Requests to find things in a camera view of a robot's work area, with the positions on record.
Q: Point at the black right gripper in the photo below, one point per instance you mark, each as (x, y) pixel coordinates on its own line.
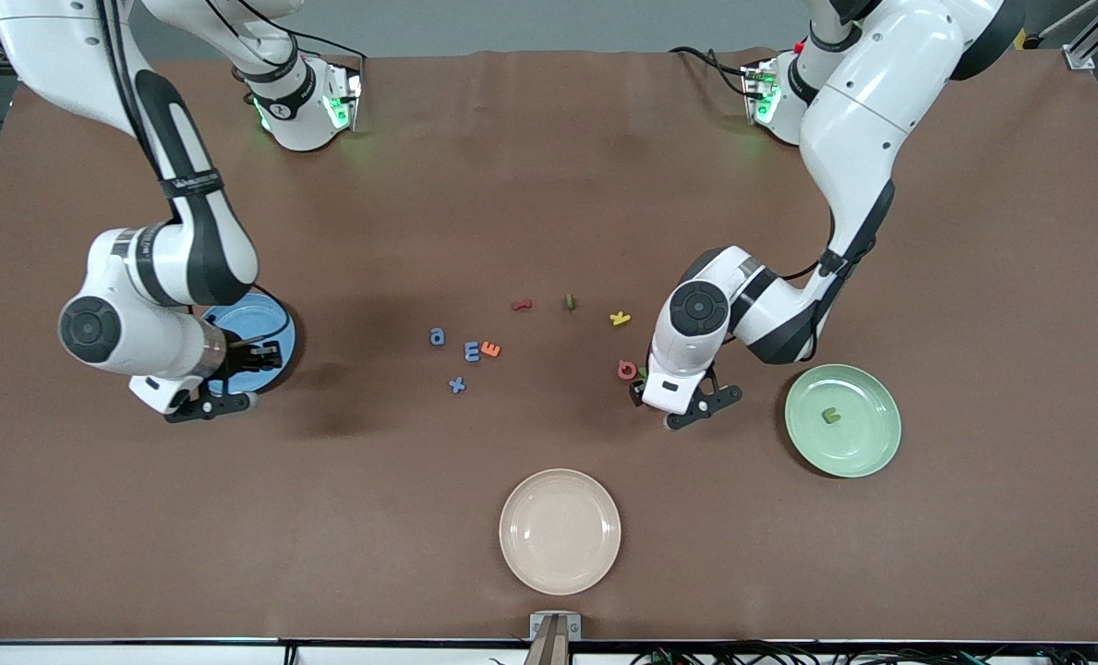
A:
(245, 356)

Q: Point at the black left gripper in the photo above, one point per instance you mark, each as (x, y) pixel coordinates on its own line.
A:
(635, 397)

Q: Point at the white table edge rail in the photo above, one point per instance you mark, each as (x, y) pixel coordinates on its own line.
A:
(142, 654)

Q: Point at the table cover sheet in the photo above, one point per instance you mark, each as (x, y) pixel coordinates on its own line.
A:
(548, 185)

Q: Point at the green plate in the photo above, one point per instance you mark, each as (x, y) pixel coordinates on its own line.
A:
(858, 443)

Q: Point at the beige plate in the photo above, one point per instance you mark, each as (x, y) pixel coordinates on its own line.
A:
(560, 532)

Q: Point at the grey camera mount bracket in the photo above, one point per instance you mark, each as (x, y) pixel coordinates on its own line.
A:
(555, 637)

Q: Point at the blue plate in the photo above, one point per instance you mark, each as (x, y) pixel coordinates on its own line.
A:
(267, 319)

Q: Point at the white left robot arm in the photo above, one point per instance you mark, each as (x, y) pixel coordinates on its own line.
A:
(881, 92)

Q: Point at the pink foam letter Q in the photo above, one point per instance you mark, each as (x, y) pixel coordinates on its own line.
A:
(619, 370)

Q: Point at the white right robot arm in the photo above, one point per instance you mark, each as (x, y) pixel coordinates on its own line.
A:
(124, 268)

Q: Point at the yellow foam letter K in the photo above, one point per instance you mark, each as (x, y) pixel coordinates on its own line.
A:
(619, 320)

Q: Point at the blue foam letter E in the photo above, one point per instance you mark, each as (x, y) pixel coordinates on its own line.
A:
(470, 351)

